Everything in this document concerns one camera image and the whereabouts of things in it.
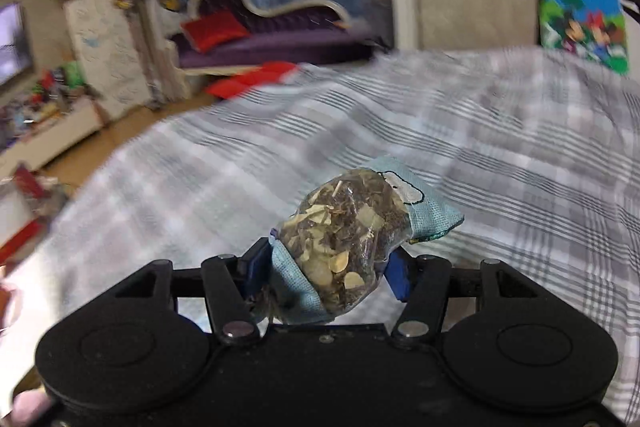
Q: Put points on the purple chaise sofa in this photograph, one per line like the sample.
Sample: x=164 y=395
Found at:
x=280 y=42

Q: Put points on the pile of colourful toys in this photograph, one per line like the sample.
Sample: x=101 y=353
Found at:
x=45 y=99

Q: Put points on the red and white box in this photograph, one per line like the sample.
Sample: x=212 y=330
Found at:
x=20 y=212

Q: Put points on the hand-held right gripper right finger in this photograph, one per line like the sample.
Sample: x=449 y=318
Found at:
x=397 y=277

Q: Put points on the red cushion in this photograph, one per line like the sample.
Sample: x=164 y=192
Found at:
x=212 y=31
x=250 y=79

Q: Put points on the television screen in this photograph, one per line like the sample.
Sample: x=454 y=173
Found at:
x=12 y=42

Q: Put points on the white patterned cabinet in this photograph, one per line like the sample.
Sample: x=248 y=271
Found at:
x=107 y=52

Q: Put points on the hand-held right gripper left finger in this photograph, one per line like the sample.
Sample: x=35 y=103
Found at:
x=257 y=267

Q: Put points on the grey plaid blanket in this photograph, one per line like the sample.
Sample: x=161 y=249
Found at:
x=450 y=132

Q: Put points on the bag of nuts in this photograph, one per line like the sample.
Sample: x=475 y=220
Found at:
x=340 y=237

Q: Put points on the white low cabinet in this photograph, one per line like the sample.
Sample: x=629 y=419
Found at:
x=60 y=132

